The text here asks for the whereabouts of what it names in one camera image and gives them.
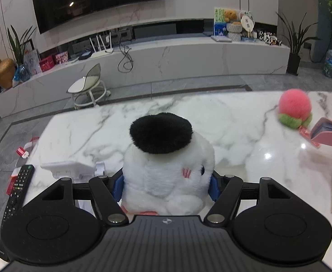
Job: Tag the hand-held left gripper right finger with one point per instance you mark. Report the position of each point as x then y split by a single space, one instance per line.
215 188

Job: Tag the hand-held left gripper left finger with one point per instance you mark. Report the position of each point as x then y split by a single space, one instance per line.
117 187

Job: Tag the white fluffy plush toy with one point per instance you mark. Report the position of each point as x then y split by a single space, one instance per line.
160 170

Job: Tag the pink fluffy peach plush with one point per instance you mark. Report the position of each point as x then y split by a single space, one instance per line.
294 103

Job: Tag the white plastic stand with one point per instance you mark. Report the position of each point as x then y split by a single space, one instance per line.
66 168

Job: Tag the black remote control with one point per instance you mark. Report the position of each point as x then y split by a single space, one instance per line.
18 187

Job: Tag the red white packet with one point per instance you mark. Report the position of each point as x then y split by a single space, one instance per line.
24 150

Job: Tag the red booklet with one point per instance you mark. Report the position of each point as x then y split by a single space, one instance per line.
11 185

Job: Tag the red patterned tag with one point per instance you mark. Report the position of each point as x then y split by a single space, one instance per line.
307 136

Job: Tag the low rolling stool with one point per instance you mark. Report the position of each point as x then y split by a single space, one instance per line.
83 85

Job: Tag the white marble media console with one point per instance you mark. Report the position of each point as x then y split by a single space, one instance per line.
183 59

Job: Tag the white router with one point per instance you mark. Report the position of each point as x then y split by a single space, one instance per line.
102 53

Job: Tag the dark flat box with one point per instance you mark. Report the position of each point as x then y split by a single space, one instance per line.
84 56

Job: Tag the pink gift box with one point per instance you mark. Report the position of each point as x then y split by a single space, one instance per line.
61 58

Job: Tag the red gift box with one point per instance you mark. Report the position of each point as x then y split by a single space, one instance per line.
47 64

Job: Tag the blue plastic bag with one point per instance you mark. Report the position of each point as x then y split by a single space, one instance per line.
21 75

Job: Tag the potted plant black pot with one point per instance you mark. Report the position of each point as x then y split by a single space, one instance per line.
294 62

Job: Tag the white flat book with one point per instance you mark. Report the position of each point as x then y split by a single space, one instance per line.
221 38

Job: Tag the framed drawing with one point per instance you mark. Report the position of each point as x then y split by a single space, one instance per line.
32 61

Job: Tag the gold vase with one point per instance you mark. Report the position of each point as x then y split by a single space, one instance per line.
4 73

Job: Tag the black white checkered toy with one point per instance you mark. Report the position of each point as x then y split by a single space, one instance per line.
269 37

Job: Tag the white round fan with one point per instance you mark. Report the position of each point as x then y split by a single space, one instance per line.
247 22

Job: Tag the tall green leaf plant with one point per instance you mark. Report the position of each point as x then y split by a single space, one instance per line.
20 45

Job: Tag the brown teddy bear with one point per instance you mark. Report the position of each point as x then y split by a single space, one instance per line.
230 15

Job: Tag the black television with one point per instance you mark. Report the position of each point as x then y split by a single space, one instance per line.
98 0

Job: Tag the grey wall socket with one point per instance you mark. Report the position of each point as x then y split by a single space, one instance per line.
307 45

